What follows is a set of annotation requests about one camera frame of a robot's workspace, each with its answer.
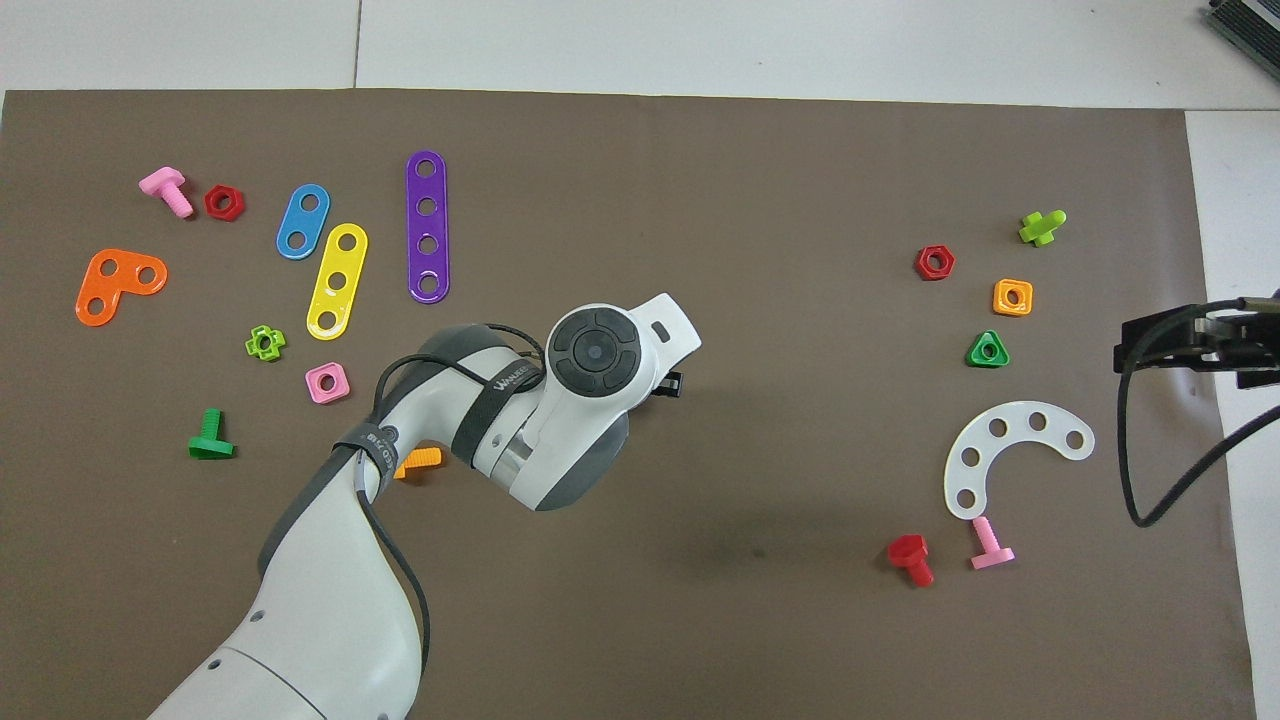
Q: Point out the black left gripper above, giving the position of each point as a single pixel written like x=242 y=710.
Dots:
x=670 y=385

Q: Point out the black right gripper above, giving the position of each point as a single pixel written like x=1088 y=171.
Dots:
x=1250 y=335

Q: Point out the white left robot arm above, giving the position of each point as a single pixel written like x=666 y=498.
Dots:
x=330 y=600

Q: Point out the white curved five-hole plate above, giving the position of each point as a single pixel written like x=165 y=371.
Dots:
x=1018 y=418

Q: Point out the lime cross-head plastic bolt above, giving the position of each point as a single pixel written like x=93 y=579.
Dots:
x=1040 y=230

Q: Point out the orange square plastic nut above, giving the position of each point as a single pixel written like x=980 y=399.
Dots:
x=999 y=300

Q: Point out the green triangular plastic nut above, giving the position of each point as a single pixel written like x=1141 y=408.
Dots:
x=975 y=358

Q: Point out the orange plastic bolt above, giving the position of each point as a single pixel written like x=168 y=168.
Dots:
x=425 y=458

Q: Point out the brown table mat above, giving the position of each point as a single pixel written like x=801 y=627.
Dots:
x=800 y=620

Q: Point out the red hexagonal plastic nut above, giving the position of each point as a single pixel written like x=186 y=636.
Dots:
x=922 y=265
x=210 y=203

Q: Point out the red hex-head plastic bolt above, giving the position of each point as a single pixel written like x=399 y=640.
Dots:
x=908 y=550

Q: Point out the pink plastic bolt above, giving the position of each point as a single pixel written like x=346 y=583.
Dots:
x=160 y=182
x=992 y=556

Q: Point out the purple four-hole plastic strip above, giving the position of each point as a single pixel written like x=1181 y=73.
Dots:
x=427 y=188

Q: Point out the pink square plastic nut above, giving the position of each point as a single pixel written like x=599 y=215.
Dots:
x=341 y=392

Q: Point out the grey ribbed device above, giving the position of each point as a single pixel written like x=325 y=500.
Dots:
x=1255 y=20

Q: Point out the yellow three-hole plastic strip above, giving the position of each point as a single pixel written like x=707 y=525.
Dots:
x=343 y=262

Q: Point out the lime cross-shaped plastic nut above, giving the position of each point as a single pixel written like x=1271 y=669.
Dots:
x=278 y=343

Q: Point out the blue two-hole plastic strip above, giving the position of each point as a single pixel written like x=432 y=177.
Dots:
x=304 y=221

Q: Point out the green plastic bolt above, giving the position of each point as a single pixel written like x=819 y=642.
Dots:
x=210 y=447

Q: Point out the orange three-hole angle plate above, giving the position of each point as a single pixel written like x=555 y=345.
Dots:
x=127 y=270

